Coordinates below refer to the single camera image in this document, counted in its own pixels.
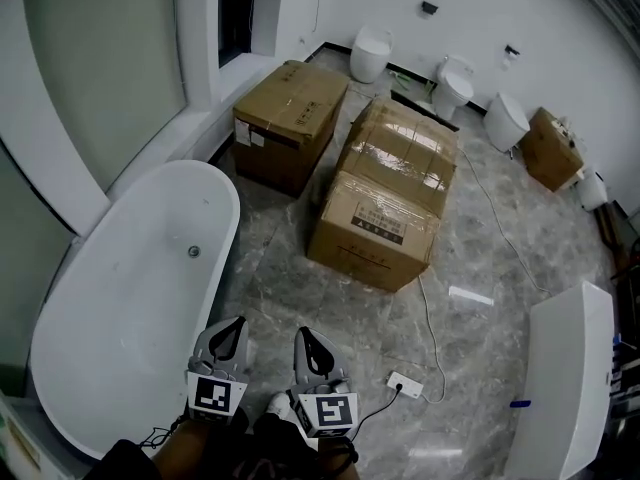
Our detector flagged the person's white shoe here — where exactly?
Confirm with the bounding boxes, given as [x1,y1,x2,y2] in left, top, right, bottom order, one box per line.
[267,391,291,417]

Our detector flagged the dark glass window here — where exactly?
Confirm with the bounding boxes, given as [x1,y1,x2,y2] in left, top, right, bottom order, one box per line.
[218,0,257,67]

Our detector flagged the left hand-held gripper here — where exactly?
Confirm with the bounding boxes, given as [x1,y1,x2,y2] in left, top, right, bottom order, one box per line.
[185,316,251,424]

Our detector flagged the person's black printed shirt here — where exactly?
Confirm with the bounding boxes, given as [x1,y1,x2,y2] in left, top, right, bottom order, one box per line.
[97,437,361,480]

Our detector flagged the cardboard box with white labels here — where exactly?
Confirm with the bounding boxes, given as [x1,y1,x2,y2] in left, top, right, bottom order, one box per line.
[232,59,350,199]

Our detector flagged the person's left forearm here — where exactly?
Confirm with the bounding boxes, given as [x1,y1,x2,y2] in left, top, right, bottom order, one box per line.
[152,417,216,480]

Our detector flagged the white power strip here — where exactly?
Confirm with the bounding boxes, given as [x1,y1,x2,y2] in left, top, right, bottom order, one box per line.
[385,370,425,400]

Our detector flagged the dark equipment rack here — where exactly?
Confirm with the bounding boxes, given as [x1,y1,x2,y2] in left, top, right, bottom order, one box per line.
[607,267,640,419]

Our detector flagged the white vanity cabinet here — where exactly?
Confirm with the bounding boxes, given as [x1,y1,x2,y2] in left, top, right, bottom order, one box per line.
[0,392,46,480]

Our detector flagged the long thin white cable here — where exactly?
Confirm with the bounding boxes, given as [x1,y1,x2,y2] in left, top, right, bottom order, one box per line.
[457,145,554,297]

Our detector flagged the green plastic tool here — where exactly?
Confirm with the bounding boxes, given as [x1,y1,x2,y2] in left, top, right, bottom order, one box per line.
[390,70,436,108]

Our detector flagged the small cardboard box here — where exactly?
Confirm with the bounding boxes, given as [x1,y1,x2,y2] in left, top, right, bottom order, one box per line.
[519,106,586,193]

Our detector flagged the large tape-wrapped cardboard box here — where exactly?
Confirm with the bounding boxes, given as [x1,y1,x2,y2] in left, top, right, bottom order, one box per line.
[338,95,460,217]

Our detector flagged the white tankless toilet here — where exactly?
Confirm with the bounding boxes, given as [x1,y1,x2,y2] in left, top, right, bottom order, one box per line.
[482,91,531,153]

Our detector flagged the thin black cable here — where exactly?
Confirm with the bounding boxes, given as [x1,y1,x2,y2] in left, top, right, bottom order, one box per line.
[139,415,186,449]

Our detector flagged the black plugged-in cable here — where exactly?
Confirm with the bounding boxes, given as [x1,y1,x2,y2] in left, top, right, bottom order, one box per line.
[349,382,404,442]

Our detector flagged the long white basin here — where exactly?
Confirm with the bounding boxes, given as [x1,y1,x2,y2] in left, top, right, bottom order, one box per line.
[504,280,616,480]

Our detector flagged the white toilet with tank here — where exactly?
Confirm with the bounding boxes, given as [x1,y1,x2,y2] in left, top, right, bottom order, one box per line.
[430,53,475,121]

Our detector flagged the person's right forearm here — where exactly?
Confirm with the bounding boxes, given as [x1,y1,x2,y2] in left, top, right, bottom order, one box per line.
[314,435,361,480]

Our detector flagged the white power strip cable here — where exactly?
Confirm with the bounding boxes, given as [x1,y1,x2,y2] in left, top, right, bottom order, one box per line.
[417,272,449,404]

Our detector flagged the white bathtub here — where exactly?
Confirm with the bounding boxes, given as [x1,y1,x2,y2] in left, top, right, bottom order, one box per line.
[29,160,242,462]

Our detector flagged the white egg-shaped toilet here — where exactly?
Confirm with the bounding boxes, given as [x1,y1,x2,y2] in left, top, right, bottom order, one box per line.
[348,23,395,85]

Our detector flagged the person's black trousers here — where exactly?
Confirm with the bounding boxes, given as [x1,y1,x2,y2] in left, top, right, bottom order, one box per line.
[244,410,301,449]

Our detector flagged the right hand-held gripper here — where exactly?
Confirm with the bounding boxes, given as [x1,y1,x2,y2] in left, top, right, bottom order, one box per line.
[285,326,359,439]

